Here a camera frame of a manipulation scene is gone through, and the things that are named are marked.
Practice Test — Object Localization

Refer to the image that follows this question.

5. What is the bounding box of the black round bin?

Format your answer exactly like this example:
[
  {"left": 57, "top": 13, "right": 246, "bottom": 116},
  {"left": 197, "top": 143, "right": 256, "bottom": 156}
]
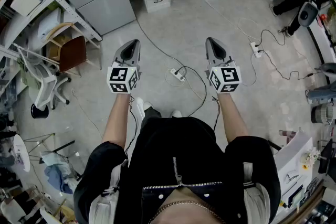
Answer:
[{"left": 30, "top": 103, "right": 50, "bottom": 120}]

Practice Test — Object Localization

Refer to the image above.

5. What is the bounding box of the small flower bunch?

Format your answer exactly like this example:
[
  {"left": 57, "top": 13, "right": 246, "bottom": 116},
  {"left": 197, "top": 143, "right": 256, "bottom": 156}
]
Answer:
[{"left": 301, "top": 147, "right": 320, "bottom": 169}]

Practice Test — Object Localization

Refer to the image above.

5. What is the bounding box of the black cable from power strip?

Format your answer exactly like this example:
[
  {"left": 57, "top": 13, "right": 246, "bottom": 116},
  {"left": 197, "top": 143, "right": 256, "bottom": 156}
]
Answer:
[{"left": 254, "top": 29, "right": 325, "bottom": 81}]

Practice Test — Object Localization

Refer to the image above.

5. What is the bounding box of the white counter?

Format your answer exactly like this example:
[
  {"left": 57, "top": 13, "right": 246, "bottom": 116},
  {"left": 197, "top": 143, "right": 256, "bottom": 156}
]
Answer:
[{"left": 272, "top": 130, "right": 315, "bottom": 218}]

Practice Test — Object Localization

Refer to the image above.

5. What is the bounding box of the gold chain necklace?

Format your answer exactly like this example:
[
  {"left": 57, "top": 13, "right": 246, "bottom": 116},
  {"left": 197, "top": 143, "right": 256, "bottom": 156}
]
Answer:
[{"left": 148, "top": 200, "right": 220, "bottom": 224}]

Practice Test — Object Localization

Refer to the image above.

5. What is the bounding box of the grey rounded device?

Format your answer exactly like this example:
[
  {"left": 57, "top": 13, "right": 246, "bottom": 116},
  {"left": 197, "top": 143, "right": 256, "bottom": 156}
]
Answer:
[{"left": 298, "top": 2, "right": 319, "bottom": 28}]

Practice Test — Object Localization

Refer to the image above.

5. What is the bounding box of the brown wooden chair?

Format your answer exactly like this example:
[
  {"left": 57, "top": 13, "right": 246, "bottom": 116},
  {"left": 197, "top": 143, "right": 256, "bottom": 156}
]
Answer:
[{"left": 43, "top": 22, "right": 102, "bottom": 77}]

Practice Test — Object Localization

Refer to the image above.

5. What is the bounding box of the white box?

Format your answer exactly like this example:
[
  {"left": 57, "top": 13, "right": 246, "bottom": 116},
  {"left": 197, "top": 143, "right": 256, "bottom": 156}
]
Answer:
[{"left": 9, "top": 0, "right": 43, "bottom": 18}]

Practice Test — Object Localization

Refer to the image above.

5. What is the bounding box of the person's right forearm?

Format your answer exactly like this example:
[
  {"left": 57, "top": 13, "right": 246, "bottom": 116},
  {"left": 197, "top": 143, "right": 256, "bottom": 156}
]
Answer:
[{"left": 216, "top": 91, "right": 249, "bottom": 144}]

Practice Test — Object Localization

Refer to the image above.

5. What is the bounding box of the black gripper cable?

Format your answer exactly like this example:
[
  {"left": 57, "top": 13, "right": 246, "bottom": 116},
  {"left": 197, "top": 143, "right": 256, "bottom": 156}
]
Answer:
[
  {"left": 211, "top": 96, "right": 222, "bottom": 132},
  {"left": 124, "top": 96, "right": 139, "bottom": 155}
]

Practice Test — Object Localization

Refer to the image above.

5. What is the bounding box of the white power strip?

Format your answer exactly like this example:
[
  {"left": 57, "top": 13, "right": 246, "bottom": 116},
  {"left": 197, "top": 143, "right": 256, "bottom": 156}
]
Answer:
[
  {"left": 170, "top": 68, "right": 187, "bottom": 82},
  {"left": 249, "top": 41, "right": 264, "bottom": 59}
]

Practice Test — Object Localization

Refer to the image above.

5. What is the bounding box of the white backpack strap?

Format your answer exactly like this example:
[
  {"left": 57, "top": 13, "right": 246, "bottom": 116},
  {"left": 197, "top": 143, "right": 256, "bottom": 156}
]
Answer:
[
  {"left": 88, "top": 158, "right": 130, "bottom": 224},
  {"left": 241, "top": 162, "right": 275, "bottom": 224}
]

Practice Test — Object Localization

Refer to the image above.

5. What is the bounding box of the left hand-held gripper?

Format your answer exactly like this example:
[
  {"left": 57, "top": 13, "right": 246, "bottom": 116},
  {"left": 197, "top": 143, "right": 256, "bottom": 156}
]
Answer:
[{"left": 106, "top": 39, "right": 143, "bottom": 94}]

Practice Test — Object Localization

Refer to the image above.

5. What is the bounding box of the white office chair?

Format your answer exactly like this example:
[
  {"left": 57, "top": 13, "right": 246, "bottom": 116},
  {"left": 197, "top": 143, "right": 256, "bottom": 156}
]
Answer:
[{"left": 16, "top": 44, "right": 72, "bottom": 111}]

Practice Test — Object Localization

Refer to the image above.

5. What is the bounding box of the person's black jacket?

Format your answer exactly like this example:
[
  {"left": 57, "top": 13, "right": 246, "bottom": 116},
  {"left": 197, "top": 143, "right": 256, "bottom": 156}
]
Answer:
[{"left": 73, "top": 116, "right": 282, "bottom": 224}]

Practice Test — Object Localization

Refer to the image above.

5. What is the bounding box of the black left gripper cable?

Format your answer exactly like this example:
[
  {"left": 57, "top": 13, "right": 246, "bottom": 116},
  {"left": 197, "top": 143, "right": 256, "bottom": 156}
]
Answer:
[{"left": 124, "top": 96, "right": 139, "bottom": 155}]

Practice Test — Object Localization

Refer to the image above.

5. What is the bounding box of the person's left forearm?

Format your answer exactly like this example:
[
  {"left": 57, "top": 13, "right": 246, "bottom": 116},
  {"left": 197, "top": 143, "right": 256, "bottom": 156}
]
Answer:
[{"left": 101, "top": 92, "right": 132, "bottom": 145}]

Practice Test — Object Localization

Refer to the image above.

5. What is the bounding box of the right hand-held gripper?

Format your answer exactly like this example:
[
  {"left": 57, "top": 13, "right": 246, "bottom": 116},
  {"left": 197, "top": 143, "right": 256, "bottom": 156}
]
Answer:
[{"left": 205, "top": 37, "right": 242, "bottom": 94}]

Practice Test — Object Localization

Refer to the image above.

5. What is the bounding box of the white floor cable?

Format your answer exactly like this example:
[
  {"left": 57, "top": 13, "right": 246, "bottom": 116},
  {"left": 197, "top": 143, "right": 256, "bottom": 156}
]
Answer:
[{"left": 203, "top": 0, "right": 257, "bottom": 45}]

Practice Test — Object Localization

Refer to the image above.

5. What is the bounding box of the long black floor cable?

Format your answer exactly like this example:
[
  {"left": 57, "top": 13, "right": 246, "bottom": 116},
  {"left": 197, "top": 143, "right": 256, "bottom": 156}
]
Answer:
[{"left": 135, "top": 19, "right": 208, "bottom": 118}]

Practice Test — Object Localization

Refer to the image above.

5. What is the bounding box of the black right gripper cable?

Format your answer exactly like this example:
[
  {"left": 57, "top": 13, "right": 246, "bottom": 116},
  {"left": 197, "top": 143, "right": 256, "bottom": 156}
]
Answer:
[{"left": 211, "top": 96, "right": 222, "bottom": 132}]

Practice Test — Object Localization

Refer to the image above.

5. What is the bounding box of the pile of blue clothes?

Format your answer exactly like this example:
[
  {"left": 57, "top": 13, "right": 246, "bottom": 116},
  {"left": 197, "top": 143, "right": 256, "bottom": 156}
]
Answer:
[{"left": 40, "top": 151, "right": 77, "bottom": 195}]

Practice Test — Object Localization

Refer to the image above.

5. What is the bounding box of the white round table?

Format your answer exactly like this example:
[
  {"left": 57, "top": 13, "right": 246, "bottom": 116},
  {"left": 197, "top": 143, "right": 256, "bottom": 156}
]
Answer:
[{"left": 12, "top": 134, "right": 32, "bottom": 173}]

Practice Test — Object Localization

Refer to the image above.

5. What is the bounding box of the person's dark trouser leg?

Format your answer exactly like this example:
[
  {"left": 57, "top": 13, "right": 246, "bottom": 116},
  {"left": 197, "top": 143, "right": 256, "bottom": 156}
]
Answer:
[{"left": 140, "top": 106, "right": 162, "bottom": 129}]

